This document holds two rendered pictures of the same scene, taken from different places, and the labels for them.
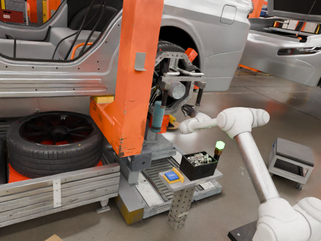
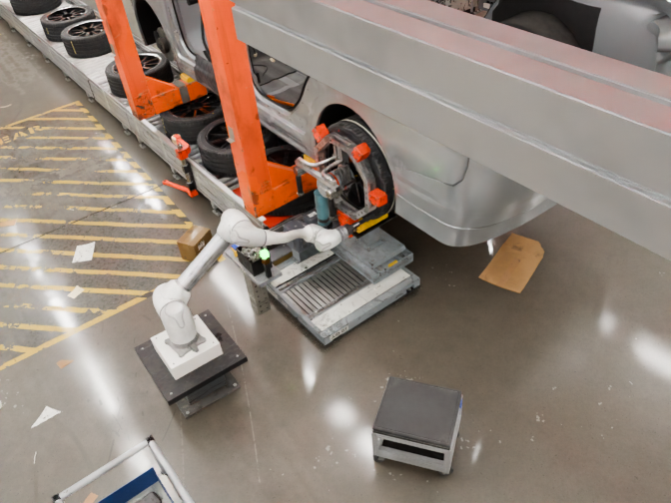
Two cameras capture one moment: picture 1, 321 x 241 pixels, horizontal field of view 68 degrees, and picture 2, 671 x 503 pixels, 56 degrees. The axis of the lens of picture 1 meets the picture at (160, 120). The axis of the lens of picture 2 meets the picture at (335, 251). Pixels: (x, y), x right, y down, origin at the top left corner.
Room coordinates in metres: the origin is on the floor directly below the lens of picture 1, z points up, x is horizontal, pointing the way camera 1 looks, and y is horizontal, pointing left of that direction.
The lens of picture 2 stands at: (1.97, -3.32, 3.06)
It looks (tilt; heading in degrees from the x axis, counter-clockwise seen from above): 40 degrees down; 92
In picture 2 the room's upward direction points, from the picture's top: 6 degrees counter-clockwise
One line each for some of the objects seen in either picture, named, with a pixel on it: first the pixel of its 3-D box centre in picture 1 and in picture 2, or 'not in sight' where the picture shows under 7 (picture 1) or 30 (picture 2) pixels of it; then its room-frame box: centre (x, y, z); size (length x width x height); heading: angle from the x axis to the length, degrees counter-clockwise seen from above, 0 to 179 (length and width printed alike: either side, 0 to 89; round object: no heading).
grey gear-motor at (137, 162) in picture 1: (131, 155); (314, 234); (1.73, 0.19, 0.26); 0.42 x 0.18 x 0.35; 35
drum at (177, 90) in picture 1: (172, 87); (335, 182); (1.93, -0.05, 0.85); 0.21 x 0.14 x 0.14; 35
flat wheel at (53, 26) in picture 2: not in sight; (69, 23); (-1.27, 4.78, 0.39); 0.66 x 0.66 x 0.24
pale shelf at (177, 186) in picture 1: (191, 175); (253, 262); (1.35, -0.27, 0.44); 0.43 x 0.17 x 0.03; 125
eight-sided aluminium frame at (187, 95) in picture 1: (167, 84); (344, 177); (1.99, -0.01, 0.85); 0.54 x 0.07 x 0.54; 125
